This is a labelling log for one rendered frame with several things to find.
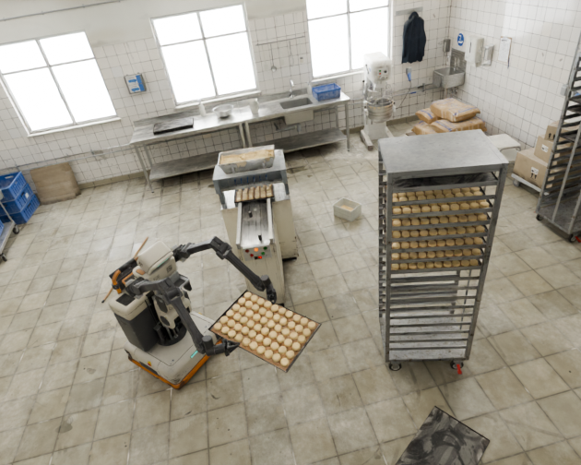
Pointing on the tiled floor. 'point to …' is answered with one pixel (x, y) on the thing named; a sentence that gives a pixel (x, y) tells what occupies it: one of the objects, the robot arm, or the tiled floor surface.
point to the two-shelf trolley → (2, 231)
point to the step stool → (505, 146)
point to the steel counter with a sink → (298, 112)
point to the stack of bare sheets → (444, 443)
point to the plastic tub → (347, 209)
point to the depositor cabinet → (284, 220)
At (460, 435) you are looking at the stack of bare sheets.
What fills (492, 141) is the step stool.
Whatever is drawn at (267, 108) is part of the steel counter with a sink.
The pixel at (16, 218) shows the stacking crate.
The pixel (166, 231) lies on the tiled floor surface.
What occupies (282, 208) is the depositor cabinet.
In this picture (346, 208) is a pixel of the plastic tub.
